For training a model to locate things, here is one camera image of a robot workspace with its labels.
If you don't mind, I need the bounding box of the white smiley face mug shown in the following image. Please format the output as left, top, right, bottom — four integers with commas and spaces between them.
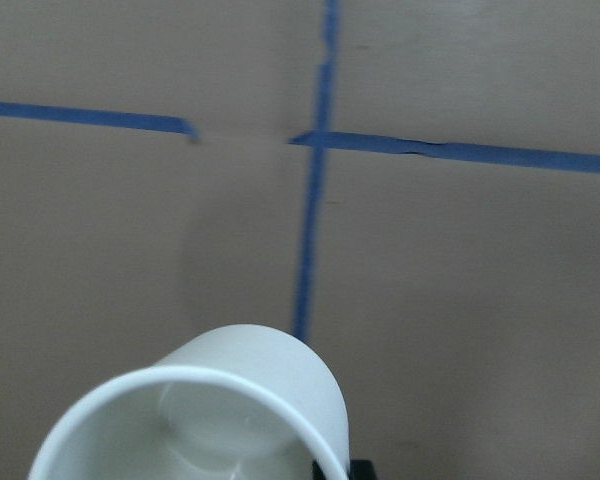
29, 324, 350, 479

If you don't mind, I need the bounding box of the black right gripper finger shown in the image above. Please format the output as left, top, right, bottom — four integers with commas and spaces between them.
312, 459, 378, 480

